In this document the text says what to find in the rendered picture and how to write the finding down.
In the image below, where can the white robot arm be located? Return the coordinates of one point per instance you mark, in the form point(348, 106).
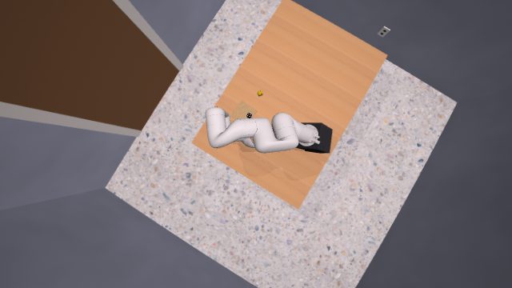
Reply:
point(285, 135)

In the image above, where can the tan mat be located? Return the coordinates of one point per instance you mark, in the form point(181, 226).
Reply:
point(242, 110)

